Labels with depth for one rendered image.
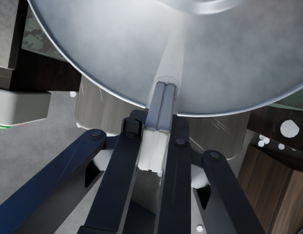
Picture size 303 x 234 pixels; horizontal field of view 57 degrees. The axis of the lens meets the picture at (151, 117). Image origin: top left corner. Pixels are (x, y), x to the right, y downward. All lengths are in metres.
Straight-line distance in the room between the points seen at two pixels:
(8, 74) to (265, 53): 0.34
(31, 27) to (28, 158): 0.80
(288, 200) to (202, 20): 0.59
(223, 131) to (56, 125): 0.90
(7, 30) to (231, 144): 0.32
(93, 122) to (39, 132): 0.89
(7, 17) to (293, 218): 0.70
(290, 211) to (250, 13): 0.59
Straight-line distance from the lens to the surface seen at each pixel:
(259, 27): 0.24
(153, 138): 0.16
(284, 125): 0.39
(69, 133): 1.08
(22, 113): 0.46
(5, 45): 0.43
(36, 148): 1.13
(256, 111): 0.69
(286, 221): 0.78
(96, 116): 0.24
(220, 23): 0.24
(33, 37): 0.41
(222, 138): 0.24
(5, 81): 0.45
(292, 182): 0.75
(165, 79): 0.23
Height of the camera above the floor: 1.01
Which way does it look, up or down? 84 degrees down
